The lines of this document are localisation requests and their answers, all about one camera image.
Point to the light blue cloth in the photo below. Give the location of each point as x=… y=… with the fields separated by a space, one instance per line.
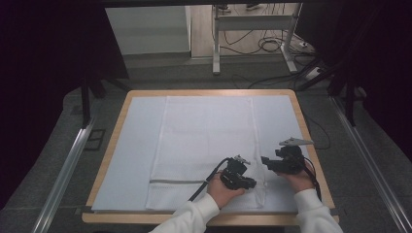
x=207 y=136

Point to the black stand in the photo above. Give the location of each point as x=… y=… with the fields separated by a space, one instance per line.
x=85 y=100
x=350 y=97

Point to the white power strip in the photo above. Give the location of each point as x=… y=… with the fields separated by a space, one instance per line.
x=313 y=73

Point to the aluminium rail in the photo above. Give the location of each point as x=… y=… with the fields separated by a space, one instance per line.
x=63 y=176
x=372 y=168

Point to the white panel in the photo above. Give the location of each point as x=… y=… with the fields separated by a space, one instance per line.
x=147 y=30

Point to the black floor grate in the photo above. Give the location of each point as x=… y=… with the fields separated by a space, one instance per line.
x=95 y=139

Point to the grey metal desk frame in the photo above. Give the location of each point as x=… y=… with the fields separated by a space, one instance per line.
x=252 y=22

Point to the black curtain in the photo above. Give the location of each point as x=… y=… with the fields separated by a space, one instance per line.
x=382 y=64
x=42 y=64

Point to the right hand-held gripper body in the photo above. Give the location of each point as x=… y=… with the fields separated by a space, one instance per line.
x=290 y=160

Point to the person's left hand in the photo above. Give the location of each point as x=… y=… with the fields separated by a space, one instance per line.
x=222 y=194

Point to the person's right hand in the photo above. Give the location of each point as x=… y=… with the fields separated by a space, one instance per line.
x=299 y=183

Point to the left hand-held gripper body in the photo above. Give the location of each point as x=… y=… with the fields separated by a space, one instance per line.
x=234 y=170

